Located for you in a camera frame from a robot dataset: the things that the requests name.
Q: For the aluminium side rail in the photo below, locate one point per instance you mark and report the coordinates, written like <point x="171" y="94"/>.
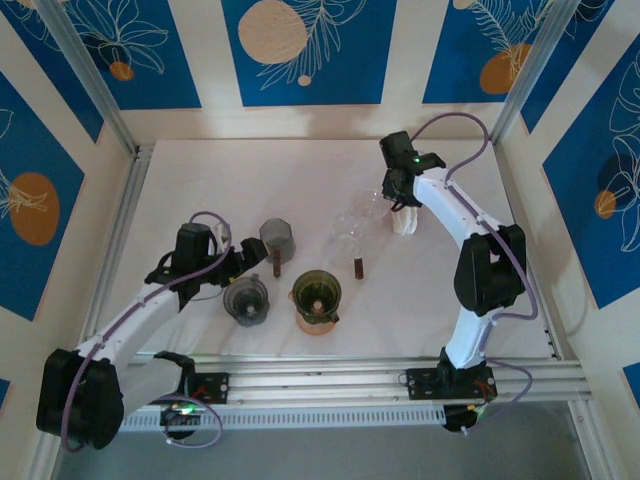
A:
<point x="132" y="200"/>

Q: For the aluminium frame rail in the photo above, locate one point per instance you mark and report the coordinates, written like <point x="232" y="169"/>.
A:
<point x="325" y="385"/>

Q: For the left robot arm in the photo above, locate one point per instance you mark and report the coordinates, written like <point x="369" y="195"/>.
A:
<point x="115" y="330"/>

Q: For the grey plastic coffee dripper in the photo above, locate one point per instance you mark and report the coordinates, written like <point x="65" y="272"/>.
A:
<point x="246" y="301"/>

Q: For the orange transparent jug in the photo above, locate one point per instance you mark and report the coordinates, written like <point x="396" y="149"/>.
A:
<point x="315" y="329"/>

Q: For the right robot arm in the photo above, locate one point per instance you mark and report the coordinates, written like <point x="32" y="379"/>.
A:
<point x="490" y="270"/>

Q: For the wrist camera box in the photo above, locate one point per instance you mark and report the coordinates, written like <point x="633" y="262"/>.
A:
<point x="397" y="148"/>
<point x="195" y="247"/>

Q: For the green plastic coffee dripper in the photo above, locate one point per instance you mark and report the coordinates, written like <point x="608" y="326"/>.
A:
<point x="317" y="292"/>

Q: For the aluminium frame post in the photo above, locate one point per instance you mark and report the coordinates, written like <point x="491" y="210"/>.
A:
<point x="90" y="65"/>
<point x="530" y="65"/>

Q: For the clear plastic cup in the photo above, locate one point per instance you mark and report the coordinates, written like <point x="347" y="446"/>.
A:
<point x="367" y="205"/>

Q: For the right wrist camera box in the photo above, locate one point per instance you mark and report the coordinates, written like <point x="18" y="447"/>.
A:
<point x="397" y="148"/>

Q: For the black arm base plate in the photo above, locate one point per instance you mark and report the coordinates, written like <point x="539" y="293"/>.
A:
<point x="215" y="387"/>
<point x="425" y="385"/>

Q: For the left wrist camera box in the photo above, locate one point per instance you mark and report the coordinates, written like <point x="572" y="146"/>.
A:
<point x="195" y="247"/>

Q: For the black arm base unit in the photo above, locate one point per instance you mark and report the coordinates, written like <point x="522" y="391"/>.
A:
<point x="180" y="422"/>
<point x="462" y="420"/>

